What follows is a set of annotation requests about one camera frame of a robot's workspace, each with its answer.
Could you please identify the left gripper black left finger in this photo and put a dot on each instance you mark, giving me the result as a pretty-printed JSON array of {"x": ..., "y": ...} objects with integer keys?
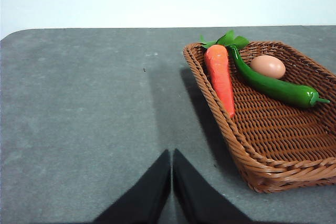
[{"x": 147, "y": 197}]

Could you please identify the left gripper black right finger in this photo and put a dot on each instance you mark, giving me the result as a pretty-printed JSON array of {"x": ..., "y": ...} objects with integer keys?
[{"x": 197, "y": 197}]

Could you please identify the brown wicker basket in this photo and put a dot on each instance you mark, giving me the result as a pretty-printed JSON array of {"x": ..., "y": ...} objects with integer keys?
[{"x": 275, "y": 134}]

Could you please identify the orange carrot with green leaves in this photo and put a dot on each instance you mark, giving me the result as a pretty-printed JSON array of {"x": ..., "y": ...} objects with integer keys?
[{"x": 220, "y": 77}]

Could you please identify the green chili pepper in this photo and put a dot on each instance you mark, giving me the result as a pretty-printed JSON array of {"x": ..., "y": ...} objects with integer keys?
[{"x": 275, "y": 87}]

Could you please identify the brown egg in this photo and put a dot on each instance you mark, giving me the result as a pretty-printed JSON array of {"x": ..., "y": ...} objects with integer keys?
[{"x": 267, "y": 67}]

